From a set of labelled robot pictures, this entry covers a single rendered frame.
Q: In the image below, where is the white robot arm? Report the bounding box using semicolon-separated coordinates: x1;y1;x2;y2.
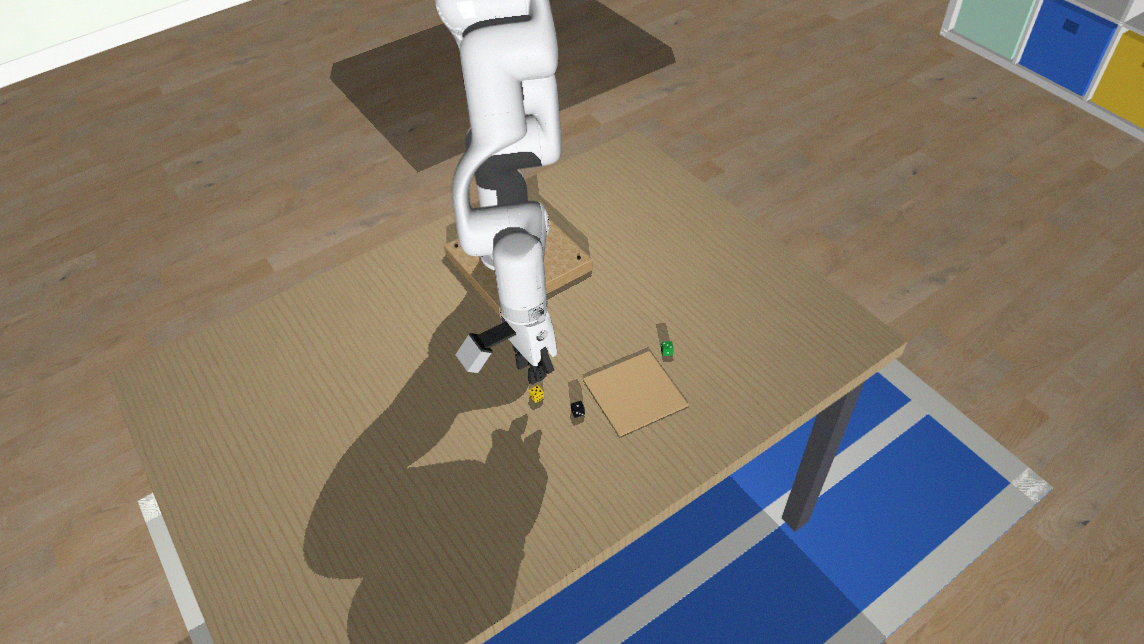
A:
435;0;562;373

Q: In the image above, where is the tan flat mat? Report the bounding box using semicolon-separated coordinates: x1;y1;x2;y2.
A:
583;351;688;436

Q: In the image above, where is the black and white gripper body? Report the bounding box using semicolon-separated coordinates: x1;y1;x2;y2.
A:
501;304;557;366

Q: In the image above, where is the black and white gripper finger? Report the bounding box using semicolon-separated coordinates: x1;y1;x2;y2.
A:
529;347;554;385
513;345;530;369

